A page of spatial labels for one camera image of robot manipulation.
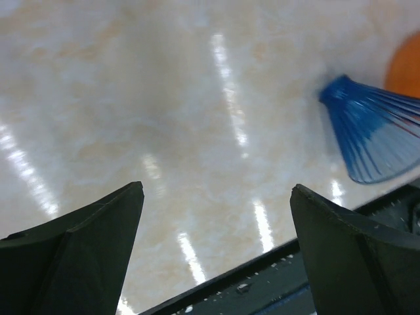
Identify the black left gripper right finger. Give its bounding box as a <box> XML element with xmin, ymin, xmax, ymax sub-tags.
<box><xmin>290</xmin><ymin>184</ymin><xmax>419</xmax><ymax>314</ymax></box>

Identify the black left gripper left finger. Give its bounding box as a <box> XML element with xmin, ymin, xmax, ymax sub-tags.
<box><xmin>1</xmin><ymin>181</ymin><xmax>144</xmax><ymax>314</ymax></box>

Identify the orange glass dripper cone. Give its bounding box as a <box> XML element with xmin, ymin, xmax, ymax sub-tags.
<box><xmin>384</xmin><ymin>31</ymin><xmax>420</xmax><ymax>98</ymax></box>

